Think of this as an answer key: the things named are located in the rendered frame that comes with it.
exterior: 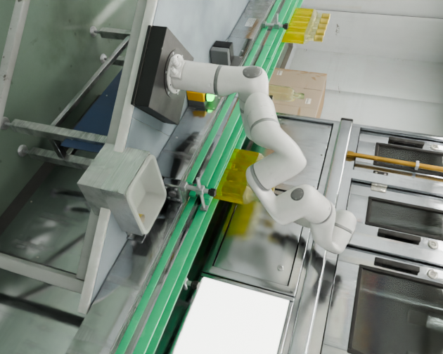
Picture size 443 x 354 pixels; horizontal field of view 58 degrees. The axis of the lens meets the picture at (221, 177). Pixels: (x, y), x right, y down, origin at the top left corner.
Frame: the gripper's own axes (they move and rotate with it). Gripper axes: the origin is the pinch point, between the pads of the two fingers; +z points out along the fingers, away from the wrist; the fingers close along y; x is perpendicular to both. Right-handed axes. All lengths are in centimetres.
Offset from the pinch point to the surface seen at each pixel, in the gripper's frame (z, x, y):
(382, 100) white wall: 60, -470, -303
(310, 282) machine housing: -22.2, 16.2, -12.9
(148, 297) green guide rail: 15, 54, 3
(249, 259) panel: 0.4, 19.4, -12.8
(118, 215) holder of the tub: 32, 43, 20
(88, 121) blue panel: 82, 11, 13
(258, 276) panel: -5.8, 23.4, -12.9
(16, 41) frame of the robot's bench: 98, 15, 48
